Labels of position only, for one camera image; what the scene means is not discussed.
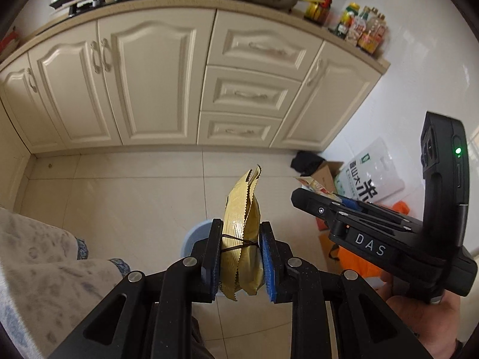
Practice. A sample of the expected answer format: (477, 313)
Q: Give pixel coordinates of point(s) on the condiment bottles group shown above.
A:
(362, 27)

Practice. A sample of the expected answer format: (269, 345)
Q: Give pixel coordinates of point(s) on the white rice bag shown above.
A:
(371, 176)

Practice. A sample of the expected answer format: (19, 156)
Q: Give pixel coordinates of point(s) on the cream lower kitchen cabinets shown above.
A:
(207, 72)

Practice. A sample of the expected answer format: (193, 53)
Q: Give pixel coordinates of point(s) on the blue plastic trash bin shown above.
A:
(198, 239)

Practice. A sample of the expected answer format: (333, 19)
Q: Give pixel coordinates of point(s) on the person's right hand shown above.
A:
(436, 325)

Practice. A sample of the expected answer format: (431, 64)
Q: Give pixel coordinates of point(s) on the yellow snack bag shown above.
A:
(241, 260)

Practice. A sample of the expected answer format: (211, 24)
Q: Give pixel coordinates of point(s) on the cardboard box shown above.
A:
(326, 173)

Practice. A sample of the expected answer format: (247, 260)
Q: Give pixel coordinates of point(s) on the red white bowl stack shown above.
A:
(10, 41)

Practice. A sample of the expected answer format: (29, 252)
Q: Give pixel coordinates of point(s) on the red yellow snack packet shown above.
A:
(314, 186)

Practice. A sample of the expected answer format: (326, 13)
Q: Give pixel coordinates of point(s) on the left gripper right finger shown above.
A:
(333, 315)

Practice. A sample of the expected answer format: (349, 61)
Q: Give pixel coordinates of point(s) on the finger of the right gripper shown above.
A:
(340, 221)
(369, 210)

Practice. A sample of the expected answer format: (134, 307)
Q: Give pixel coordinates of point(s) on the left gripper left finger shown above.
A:
(150, 316)

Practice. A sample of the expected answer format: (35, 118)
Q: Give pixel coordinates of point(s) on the white blue tablecloth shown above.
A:
(49, 284)

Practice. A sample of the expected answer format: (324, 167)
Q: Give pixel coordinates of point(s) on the black cloth on floor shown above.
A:
(306, 163)

